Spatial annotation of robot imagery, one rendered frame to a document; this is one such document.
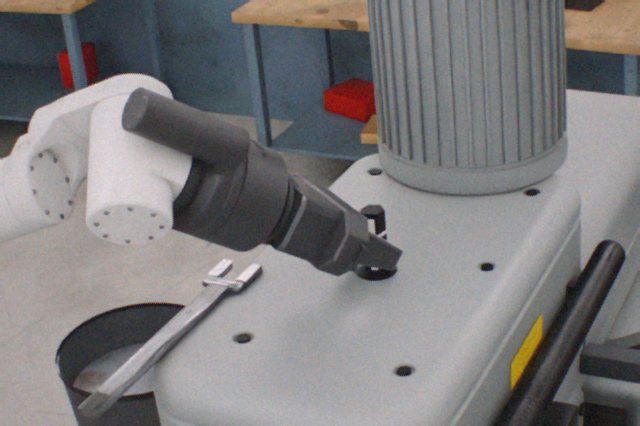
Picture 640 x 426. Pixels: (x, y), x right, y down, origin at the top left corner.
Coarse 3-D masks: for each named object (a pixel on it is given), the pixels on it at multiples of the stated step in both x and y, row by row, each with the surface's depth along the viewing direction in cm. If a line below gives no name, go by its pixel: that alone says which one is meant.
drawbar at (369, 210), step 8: (368, 208) 105; (376, 208) 105; (368, 216) 104; (376, 216) 104; (384, 216) 105; (376, 224) 104; (384, 224) 105; (376, 232) 105; (368, 272) 107; (376, 272) 107; (384, 272) 107; (368, 280) 108; (376, 280) 107
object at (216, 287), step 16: (224, 272) 109; (256, 272) 108; (208, 288) 106; (224, 288) 106; (240, 288) 106; (192, 304) 104; (208, 304) 104; (176, 320) 102; (192, 320) 102; (160, 336) 100; (176, 336) 100; (144, 352) 98; (160, 352) 98; (128, 368) 96; (144, 368) 96; (112, 384) 94; (128, 384) 94; (96, 400) 92; (112, 400) 92; (96, 416) 91
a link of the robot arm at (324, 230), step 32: (256, 160) 94; (256, 192) 94; (288, 192) 97; (320, 192) 102; (224, 224) 94; (256, 224) 95; (288, 224) 97; (320, 224) 98; (352, 224) 98; (320, 256) 99; (352, 256) 98
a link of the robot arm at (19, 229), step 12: (0, 168) 93; (0, 180) 93; (0, 192) 93; (0, 204) 93; (0, 216) 93; (12, 216) 93; (0, 228) 94; (12, 228) 94; (24, 228) 94; (0, 240) 96
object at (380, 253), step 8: (368, 232) 102; (376, 240) 102; (384, 240) 103; (368, 248) 102; (376, 248) 102; (384, 248) 103; (392, 248) 103; (368, 256) 102; (376, 256) 103; (384, 256) 103; (392, 256) 104; (400, 256) 104; (360, 264) 102; (368, 264) 103; (376, 264) 103; (384, 264) 104; (392, 264) 104
